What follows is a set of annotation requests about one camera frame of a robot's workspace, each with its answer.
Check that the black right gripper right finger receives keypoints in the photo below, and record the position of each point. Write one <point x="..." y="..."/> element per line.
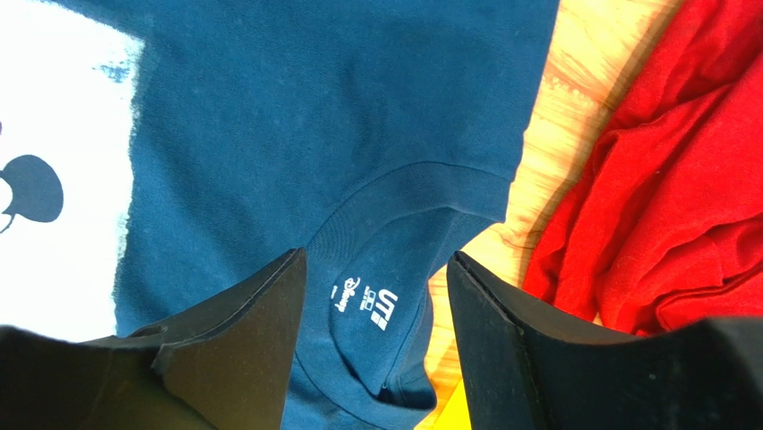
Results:
<point x="529" y="365"/>

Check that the red crumpled t shirt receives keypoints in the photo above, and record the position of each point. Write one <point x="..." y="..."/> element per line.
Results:
<point x="664" y="226"/>

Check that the navy blue t shirt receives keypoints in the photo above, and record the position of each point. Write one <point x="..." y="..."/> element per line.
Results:
<point x="154" y="153"/>

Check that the yellow plastic bin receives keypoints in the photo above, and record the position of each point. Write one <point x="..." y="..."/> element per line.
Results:
<point x="455" y="415"/>

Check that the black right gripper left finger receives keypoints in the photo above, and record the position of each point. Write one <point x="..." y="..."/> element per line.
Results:
<point x="222" y="364"/>

